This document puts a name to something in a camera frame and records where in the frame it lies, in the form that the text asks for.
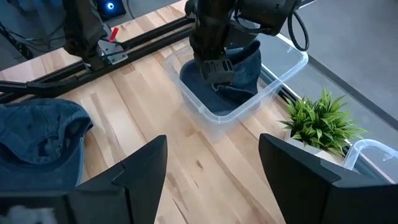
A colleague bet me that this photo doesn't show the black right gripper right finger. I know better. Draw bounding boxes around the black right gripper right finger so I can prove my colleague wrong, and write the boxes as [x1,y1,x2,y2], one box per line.
[259,133,343,224]

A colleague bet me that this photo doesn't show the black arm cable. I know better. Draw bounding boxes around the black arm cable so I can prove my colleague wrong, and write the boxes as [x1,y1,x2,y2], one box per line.
[287,11,310,52]

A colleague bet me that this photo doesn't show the red clamp handle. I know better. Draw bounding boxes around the red clamp handle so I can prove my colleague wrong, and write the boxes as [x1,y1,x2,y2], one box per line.
[108,27,120,44]

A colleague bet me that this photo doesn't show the blue denim cap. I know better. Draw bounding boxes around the blue denim cap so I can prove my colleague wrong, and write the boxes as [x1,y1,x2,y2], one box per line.
[214,39,262,105]
[179,60,228,114]
[0,98,94,192]

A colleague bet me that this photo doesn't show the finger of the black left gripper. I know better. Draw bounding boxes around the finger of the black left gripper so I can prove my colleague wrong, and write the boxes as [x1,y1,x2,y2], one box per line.
[200,58,236,91]

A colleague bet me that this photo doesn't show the green plant in white pot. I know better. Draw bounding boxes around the green plant in white pot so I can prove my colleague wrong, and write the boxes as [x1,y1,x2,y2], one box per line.
[279,88,368,166]

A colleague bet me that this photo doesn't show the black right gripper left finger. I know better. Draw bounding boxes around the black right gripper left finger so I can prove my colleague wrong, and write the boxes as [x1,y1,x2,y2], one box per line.
[67,134,169,224]

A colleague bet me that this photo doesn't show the silver mounting plate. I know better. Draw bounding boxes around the silver mounting plate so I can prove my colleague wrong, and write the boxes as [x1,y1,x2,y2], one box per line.
[98,39,129,65]

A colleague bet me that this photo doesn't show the clear plastic bin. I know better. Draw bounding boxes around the clear plastic bin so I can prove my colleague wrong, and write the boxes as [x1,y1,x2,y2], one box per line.
[343,138,398,185]
[164,32,310,125]

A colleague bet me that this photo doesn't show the black base frame rails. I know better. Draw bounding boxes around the black base frame rails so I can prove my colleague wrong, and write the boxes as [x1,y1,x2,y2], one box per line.
[0,15,197,105]

